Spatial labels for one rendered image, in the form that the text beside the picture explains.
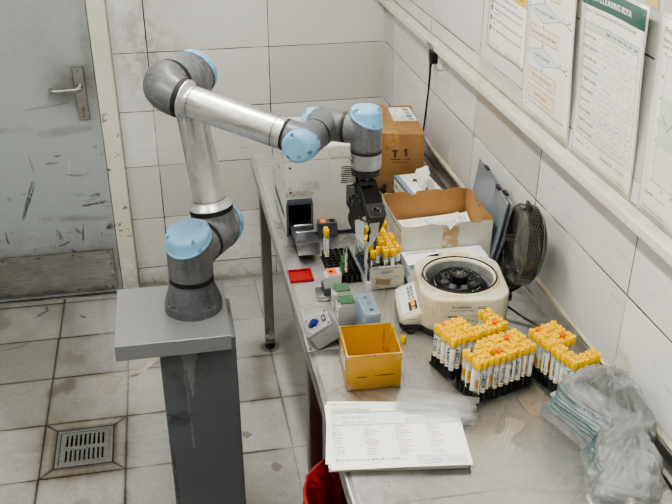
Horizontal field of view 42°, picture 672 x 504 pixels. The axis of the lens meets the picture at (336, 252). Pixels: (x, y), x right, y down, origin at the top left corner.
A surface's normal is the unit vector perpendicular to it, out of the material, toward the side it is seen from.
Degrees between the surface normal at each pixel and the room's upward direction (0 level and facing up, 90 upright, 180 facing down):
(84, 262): 90
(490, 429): 0
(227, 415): 90
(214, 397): 90
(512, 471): 0
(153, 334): 1
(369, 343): 90
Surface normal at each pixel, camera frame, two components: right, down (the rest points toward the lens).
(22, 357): 0.00, -0.88
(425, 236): 0.25, 0.51
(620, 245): -0.98, 0.09
